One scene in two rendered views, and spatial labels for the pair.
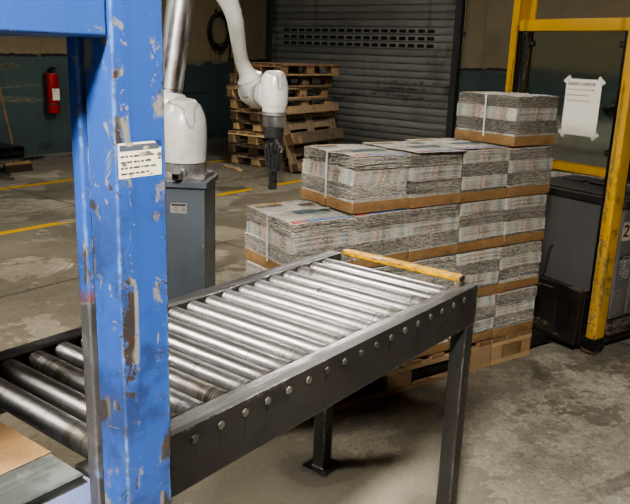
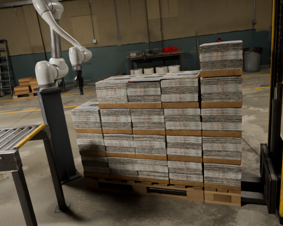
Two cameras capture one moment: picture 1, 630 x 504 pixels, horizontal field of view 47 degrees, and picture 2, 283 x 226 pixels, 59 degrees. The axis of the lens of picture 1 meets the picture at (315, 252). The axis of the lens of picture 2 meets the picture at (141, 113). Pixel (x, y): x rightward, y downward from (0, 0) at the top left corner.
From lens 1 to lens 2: 283 cm
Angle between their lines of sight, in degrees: 53
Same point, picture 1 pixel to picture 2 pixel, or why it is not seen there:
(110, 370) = not seen: outside the picture
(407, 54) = not seen: outside the picture
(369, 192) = (106, 99)
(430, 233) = (144, 122)
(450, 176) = (152, 93)
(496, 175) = (187, 94)
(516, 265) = (216, 149)
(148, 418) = not seen: outside the picture
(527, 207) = (222, 115)
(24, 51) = (210, 33)
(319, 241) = (83, 118)
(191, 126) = (37, 71)
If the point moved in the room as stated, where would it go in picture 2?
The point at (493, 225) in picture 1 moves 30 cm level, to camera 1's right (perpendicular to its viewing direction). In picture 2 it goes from (192, 123) to (225, 132)
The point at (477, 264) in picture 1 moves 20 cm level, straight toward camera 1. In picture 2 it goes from (183, 143) to (161, 149)
